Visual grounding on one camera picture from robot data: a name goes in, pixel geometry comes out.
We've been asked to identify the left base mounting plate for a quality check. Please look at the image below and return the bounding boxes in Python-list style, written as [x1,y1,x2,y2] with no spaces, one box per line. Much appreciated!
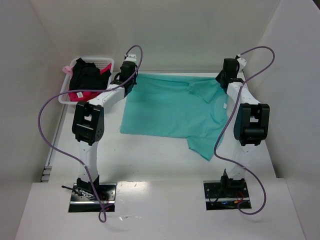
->
[68,183,117,213]

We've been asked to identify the base mounting plate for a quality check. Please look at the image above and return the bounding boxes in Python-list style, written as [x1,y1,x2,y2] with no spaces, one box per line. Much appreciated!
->
[68,183,117,213]
[203,179,252,211]

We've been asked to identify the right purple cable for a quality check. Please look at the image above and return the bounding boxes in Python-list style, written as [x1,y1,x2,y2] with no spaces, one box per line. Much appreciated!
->
[213,45,277,216]

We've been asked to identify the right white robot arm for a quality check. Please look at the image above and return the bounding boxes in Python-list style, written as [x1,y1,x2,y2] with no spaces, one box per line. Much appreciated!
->
[216,56,270,198]

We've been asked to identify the white plastic basket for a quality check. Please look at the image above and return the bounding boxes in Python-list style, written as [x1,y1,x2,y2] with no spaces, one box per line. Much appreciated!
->
[58,56,115,105]

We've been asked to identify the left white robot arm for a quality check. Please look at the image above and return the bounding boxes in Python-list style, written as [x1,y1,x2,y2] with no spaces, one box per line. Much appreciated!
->
[72,57,138,200]

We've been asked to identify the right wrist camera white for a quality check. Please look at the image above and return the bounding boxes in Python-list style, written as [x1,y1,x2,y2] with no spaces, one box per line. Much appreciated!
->
[235,54,248,73]

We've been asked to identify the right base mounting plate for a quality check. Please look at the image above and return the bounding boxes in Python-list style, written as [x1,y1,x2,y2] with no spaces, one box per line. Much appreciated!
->
[203,179,252,211]

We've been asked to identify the black t shirt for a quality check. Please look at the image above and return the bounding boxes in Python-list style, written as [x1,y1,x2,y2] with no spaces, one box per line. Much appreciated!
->
[69,58,111,91]

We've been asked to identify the light pink cloth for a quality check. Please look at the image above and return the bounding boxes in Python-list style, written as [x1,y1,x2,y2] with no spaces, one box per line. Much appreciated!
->
[62,65,73,76]

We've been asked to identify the red pink t shirt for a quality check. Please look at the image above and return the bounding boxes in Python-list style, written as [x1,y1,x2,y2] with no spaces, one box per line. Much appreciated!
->
[68,65,110,102]

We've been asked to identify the teal t shirt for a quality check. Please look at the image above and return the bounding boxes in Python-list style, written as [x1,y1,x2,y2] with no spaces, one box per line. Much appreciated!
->
[120,73,228,161]

